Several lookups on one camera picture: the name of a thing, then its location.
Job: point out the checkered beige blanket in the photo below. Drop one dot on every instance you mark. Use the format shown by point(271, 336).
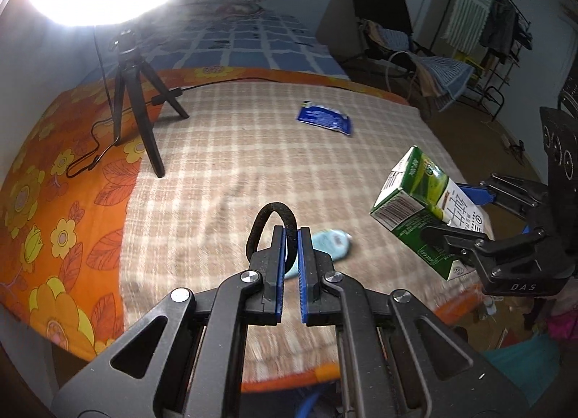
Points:
point(242, 148)

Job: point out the black tripod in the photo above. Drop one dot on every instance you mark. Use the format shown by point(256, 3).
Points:
point(131, 67)

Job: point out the teal trousers leg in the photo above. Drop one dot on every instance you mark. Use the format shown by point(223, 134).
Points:
point(531, 365)

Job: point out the blue plastic trash basket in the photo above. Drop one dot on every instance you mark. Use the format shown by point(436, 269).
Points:
point(307, 404)

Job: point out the black folding chair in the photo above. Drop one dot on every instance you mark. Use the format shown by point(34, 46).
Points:
point(384, 16)

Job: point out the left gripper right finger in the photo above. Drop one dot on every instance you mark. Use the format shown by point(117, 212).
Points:
point(309, 284)

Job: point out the striped clothes on chair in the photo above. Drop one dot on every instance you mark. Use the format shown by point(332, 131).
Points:
point(441, 80)

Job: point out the blue snack wrapper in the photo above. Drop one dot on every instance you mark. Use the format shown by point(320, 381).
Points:
point(320, 116)

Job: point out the blue checkered mattress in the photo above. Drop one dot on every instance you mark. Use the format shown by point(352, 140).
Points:
point(265, 40)

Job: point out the orange floral bed sheet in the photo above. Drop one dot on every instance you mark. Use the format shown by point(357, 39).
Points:
point(61, 237)

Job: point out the white hanging towel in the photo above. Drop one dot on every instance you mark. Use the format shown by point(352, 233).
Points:
point(466, 23)

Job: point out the light blue packet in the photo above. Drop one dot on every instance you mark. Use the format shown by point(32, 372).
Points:
point(334, 242)

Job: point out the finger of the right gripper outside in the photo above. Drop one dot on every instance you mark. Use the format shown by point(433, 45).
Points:
point(449, 250)

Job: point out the black clothes rack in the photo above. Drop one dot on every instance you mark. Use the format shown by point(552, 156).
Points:
point(491, 72)

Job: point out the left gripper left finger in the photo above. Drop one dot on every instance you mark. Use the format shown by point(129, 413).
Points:
point(274, 275)

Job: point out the green white carton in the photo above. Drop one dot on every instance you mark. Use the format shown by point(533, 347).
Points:
point(417, 194)

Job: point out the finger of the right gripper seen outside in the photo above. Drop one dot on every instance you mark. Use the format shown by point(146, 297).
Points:
point(478, 194)

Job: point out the dark hanging jacket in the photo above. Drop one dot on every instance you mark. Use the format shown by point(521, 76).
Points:
point(502, 29)

